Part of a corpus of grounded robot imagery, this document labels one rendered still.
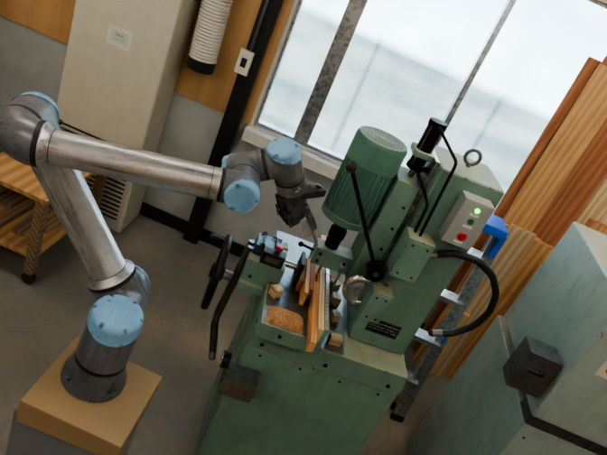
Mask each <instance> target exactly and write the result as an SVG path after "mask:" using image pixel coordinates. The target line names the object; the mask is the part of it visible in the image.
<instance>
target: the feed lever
mask: <svg viewBox="0 0 607 455"><path fill-rule="evenodd" d="M345 168H346V171H347V172H350V176H351V179H352V183H353V188H354V191H355V195H356V199H357V203H358V207H359V211H360V218H361V222H362V226H363V230H364V234H365V238H366V241H367V246H368V250H369V257H370V261H369V262H368V263H367V264H366V272H367V277H368V279H369V280H370V281H371V282H379V281H381V282H382V283H383V285H384V286H386V287H388V286H389V284H388V282H387V281H386V280H385V278H384V277H385V269H384V265H383V263H382V262H381V261H379V260H377V259H375V257H374V254H373V249H372V245H371V242H370V237H369V231H368V226H367V222H366V218H365V214H364V210H363V206H362V202H361V198H360V191H359V187H358V183H357V179H356V175H355V171H356V170H357V164H356V163H355V162H352V161H350V162H347V163H346V166H345Z"/></svg>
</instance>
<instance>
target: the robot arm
mask: <svg viewBox="0 0 607 455"><path fill-rule="evenodd" d="M59 122H60V110H59V108H58V106H57V105H56V103H55V102H54V101H53V100H52V99H51V98H50V97H48V96H46V95H43V94H42V93H39V92H33V91H31V92H25V93H23V94H21V95H19V96H16V97H14V98H13V99H12V100H11V102H10V103H9V104H8V105H6V106H5V107H4V108H2V109H1V110H0V148H1V149H2V151H3V152H4V153H6V154H7V155H9V156H10V157H11V158H13V159H15V160H16V161H17V162H19V163H23V164H26V165H29V166H31V167H32V169H33V172H34V174H35V176H36V178H37V179H38V181H39V183H40V184H41V186H42V188H43V190H44V192H45V194H46V196H47V198H48V200H49V201H50V203H51V205H52V207H53V209H54V211H55V212H56V214H57V216H58V218H59V220H60V222H61V224H62V225H63V227H64V229H65V231H66V233H67V235H68V236H69V238H70V241H71V243H72V244H73V245H74V247H75V249H76V251H77V253H78V255H79V257H80V259H81V261H82V263H83V264H84V266H85V268H86V269H87V271H88V273H89V278H88V280H87V286H88V288H89V290H90V292H91V294H92V295H93V297H94V300H95V302H94V304H93V306H92V308H91V309H90V311H89V315H88V318H87V321H86V324H85V327H84V329H83V331H82V334H81V337H80V340H79V344H78V346H77V349H76V351H75V352H74V353H72V354H71V355H70V356H69V357H68V358H67V359H66V361H65V362H64V364H63V366H62V369H61V383H62V385H63V387H64V388H65V390H66V391H67V392H68V393H69V394H70V395H72V396H74V397H75V398H77V399H79V400H81V401H84V402H88V403H104V402H107V401H110V400H112V399H114V398H116V397H117V396H118V395H120V393H121V392H122V391H123V389H124V387H125V384H126V379H127V374H126V363H127V361H128V359H129V357H130V355H131V353H132V350H133V348H134V345H135V343H136V340H137V338H138V336H139V334H140V332H141V330H142V328H143V322H144V312H145V306H146V303H147V299H148V297H149V293H150V281H149V278H148V275H147V274H146V272H145V271H144V270H143V269H142V268H141V267H139V266H138V265H134V263H133V262H132V261H130V260H128V259H124V257H123V256H122V254H121V252H120V250H119V248H118V246H117V243H116V241H115V239H114V238H113V236H112V234H111V232H110V230H109V228H108V226H107V223H106V221H105V219H104V217H103V215H102V213H101V211H100V209H99V207H98V204H97V202H96V201H95V199H94V197H93V195H92V193H91V191H90V189H89V186H88V184H87V183H86V181H85V179H84V177H83V175H82V173H81V172H90V173H94V174H98V175H102V176H107V177H110V178H115V179H119V180H123V181H131V182H134V183H139V184H143V185H147V186H151V187H156V188H159V189H164V190H171V191H176V192H180V193H184V194H188V195H192V196H196V197H201V198H204V199H209V200H214V201H217V202H220V203H225V205H226V206H227V207H228V208H229V209H230V210H232V211H234V212H237V213H245V212H249V211H250V210H252V209H253V208H254V207H255V206H256V205H257V204H258V202H259V198H260V194H261V190H260V182H261V181H269V180H274V181H275V187H276V191H277V193H276V194H275V198H276V202H277V203H276V205H275V207H276V211H277V215H278V216H279V215H280V217H281V218H282V220H283V221H284V223H285V224H286V225H288V226H289V228H292V227H293V226H295V225H297V224H299V223H300V220H301V219H303V218H304V217H305V216H306V218H304V219H303V221H302V226H303V230H302V232H301V233H300V238H301V239H305V238H307V237H313V239H314V241H315V242H317V239H318V230H317V226H316V222H315V219H314V217H313V214H312V212H311V209H310V206H309V204H308V203H307V202H306V201H307V199H313V198H320V197H324V196H325V194H326V191H327V190H326V189H325V188H324V187H323V186H322V185H320V184H319V183H312V184H306V179H305V175H304V166H303V161H302V153H301V151H300V148H299V145H298V144H297V142H296V141H294V140H292V139H290V138H285V137H281V138H276V139H275V140H272V141H271V142H270V143H269V144H268V145H267V147H266V148H264V149H257V150H253V151H248V152H243V153H231V154H229V155H225V156H224V157H223V158H222V162H221V163H222V165H221V167H220V168H219V167H215V166H211V165H207V164H203V163H199V162H192V161H188V160H184V159H180V158H176V157H172V156H169V155H164V154H160V153H153V152H149V151H146V150H142V149H137V148H134V147H130V146H125V145H122V144H115V143H110V142H107V141H103V140H98V139H95V138H91V137H87V136H83V135H76V134H72V133H68V132H64V131H62V130H61V127H60V125H59ZM278 210H279V211H278Z"/></svg>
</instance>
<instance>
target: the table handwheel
mask: <svg viewBox="0 0 607 455"><path fill-rule="evenodd" d="M232 241H233V236H232V235H231V234H228V235H226V237H225V241H224V243H223V244H222V247H221V249H220V251H219V256H218V258H217V261H216V263H213V264H212V266H211V269H210V273H209V278H210V280H209V283H208V286H207V288H206V291H205V293H204V296H203V299H202V302H201V308H202V309H203V310H207V309H208V308H209V306H210V302H211V300H212V298H213V295H214V293H215V291H216V288H217V286H218V283H219V281H221V279H224V280H227V281H230V280H231V279H232V276H233V274H234V272H231V271H229V270H226V266H225V264H226V261H227V258H228V255H229V250H230V248H231V245H232Z"/></svg>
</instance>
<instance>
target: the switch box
mask: <svg viewBox="0 0 607 455"><path fill-rule="evenodd" d="M476 208H479V209H481V212H480V213H479V214H475V213H474V210H475V209H476ZM494 210H495V208H494V207H493V205H492V203H491V201H490V200H486V199H484V198H482V197H480V196H477V195H474V194H472V193H469V192H468V191H465V190H463V191H462V192H461V194H460V196H459V197H458V199H457V201H456V202H455V203H454V205H453V207H452V209H451V211H450V212H449V214H448V216H447V217H446V219H445V221H444V223H443V224H442V226H441V227H440V229H439V234H440V237H441V239H442V240H443V241H445V242H448V243H450V244H453V245H456V246H459V247H462V248H464V249H467V250H470V249H471V247H472V245H473V243H474V242H475V240H476V239H477V237H478V236H479V234H480V233H481V231H482V230H483V228H484V227H485V225H486V223H487V222H488V220H489V219H490V217H491V215H492V213H493V212H494ZM470 213H473V214H475V215H478V216H479V217H478V218H476V217H473V216H470ZM468 218H473V219H474V224H472V225H468V224H467V219H468ZM463 224H465V225H468V226H470V227H472V229H469V228H466V227H463V226H462V225H463ZM461 232H464V233H466V235H467V238H466V239H465V240H464V241H462V244H459V243H456V242H454V240H455V239H457V235H458V234H459V233H461ZM457 240H458V239H457Z"/></svg>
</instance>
